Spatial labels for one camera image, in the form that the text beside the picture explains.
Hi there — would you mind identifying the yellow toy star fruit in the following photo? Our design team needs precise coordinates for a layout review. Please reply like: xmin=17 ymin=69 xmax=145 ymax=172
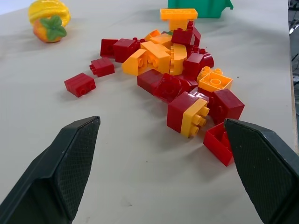
xmin=28 ymin=0 xmax=71 ymax=26

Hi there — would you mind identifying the orange rounded plastic building brick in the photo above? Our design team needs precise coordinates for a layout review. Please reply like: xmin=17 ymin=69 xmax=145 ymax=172
xmin=170 ymin=43 xmax=188 ymax=76

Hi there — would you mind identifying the orange sloped plastic building brick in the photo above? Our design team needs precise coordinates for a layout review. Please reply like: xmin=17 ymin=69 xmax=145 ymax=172
xmin=121 ymin=49 xmax=148 ymax=76

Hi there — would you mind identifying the orange toy persimmon green leaf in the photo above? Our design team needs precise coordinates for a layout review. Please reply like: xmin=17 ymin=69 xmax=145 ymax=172
xmin=32 ymin=15 xmax=68 ymax=43

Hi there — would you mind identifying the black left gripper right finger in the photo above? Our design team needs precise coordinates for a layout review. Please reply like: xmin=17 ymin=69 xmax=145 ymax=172
xmin=224 ymin=118 xmax=299 ymax=224

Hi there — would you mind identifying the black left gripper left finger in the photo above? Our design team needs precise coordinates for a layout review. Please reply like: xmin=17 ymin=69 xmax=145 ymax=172
xmin=0 ymin=116 xmax=101 ymax=224

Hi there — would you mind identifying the orange building block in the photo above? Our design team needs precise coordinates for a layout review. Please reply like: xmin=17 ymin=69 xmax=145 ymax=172
xmin=144 ymin=29 xmax=161 ymax=42
xmin=149 ymin=33 xmax=173 ymax=49
xmin=197 ymin=66 xmax=223 ymax=82

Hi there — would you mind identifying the red brick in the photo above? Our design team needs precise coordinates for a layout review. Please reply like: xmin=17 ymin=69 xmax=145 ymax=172
xmin=203 ymin=121 xmax=235 ymax=167

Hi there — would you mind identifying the upside-down orange plastic building brick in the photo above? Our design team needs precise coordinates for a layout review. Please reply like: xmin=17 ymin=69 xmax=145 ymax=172
xmin=198 ymin=71 xmax=233 ymax=92

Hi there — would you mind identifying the dark red curved block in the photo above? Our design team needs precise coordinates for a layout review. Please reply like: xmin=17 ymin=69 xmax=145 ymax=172
xmin=200 ymin=52 xmax=215 ymax=70

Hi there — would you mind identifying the yellow plastic building brick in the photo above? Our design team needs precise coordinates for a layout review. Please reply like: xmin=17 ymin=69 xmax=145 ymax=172
xmin=180 ymin=98 xmax=210 ymax=139

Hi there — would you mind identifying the green plastic bin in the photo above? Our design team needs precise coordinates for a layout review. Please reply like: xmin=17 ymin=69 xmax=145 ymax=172
xmin=167 ymin=0 xmax=234 ymax=19

